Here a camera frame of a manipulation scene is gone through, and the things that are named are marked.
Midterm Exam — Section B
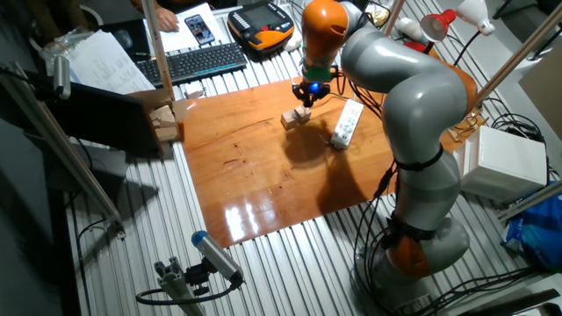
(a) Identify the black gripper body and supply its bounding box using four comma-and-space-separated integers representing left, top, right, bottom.
292, 79, 332, 103

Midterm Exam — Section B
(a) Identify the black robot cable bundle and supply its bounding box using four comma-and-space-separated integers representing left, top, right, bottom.
350, 148, 422, 316

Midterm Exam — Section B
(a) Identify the light wooden cube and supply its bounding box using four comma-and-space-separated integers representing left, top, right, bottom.
280, 109, 299, 131
293, 104, 313, 124

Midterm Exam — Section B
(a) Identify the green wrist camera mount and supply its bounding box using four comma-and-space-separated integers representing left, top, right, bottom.
301, 65, 335, 83

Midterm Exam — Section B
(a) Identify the red desk lamp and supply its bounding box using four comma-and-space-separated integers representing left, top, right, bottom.
403, 8, 482, 67

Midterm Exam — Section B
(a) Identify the black camera cable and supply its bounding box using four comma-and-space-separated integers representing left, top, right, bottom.
134, 280, 242, 306

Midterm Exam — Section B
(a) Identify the white paper sheet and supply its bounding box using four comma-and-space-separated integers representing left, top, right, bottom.
157, 2, 225, 54

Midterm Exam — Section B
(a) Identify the dark computer mouse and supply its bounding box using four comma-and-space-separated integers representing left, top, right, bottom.
114, 29, 133, 50

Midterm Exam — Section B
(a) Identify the yellowish plastic bag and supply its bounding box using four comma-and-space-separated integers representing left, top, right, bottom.
366, 8, 390, 27

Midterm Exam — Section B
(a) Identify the person's hand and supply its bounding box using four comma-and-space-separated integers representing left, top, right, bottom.
155, 6, 181, 33

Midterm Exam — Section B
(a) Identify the white desk lamp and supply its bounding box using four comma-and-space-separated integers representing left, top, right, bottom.
455, 0, 496, 37

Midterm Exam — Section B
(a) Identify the black mouse pad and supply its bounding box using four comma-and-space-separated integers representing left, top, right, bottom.
98, 18, 153, 62

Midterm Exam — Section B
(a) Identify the black camera bracket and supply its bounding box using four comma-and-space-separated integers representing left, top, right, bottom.
184, 258, 212, 298

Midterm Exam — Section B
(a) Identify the black computer keyboard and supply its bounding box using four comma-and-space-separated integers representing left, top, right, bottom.
135, 41, 249, 88

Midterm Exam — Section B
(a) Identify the black smartphone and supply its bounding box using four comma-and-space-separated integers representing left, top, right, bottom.
184, 13, 216, 47

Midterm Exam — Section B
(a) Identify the white storage box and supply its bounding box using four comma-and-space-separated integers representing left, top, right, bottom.
454, 126, 549, 204

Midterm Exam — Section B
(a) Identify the orange wooden board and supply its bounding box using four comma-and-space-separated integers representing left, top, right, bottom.
179, 63, 488, 250

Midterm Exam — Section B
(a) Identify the black power cord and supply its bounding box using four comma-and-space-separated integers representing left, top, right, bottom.
327, 65, 385, 118

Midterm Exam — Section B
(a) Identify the clear plastic bag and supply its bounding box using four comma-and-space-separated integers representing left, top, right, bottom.
41, 25, 96, 62

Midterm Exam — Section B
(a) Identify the brown cardboard panel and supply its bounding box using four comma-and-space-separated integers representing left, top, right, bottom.
517, 43, 562, 128

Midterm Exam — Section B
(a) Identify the white power strip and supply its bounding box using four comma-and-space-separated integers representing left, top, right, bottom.
329, 98, 365, 151

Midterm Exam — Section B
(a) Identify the black cable coil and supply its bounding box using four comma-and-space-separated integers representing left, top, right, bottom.
480, 98, 550, 141

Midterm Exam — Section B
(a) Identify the short aluminium profile stub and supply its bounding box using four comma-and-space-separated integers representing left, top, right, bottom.
153, 256, 207, 316

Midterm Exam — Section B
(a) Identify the orange black teach pendant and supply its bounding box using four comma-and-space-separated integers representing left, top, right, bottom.
227, 0, 296, 53

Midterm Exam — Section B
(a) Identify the printed paper stack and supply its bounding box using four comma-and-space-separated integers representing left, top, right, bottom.
65, 29, 157, 96

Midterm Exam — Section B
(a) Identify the silver depth camera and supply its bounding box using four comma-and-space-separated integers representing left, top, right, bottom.
52, 54, 72, 101

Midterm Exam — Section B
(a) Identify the silver camera blue end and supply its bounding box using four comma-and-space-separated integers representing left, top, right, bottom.
191, 230, 245, 286

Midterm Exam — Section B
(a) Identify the blue plastic bag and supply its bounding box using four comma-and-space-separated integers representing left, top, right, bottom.
501, 183, 562, 271

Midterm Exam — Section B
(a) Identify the black monitor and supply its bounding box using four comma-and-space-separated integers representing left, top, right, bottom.
24, 69, 162, 159

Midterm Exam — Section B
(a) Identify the white rounded object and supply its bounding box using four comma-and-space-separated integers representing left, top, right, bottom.
283, 30, 304, 53

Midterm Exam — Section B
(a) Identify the small wooden block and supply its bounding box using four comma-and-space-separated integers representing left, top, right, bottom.
154, 125, 179, 142
149, 104, 176, 128

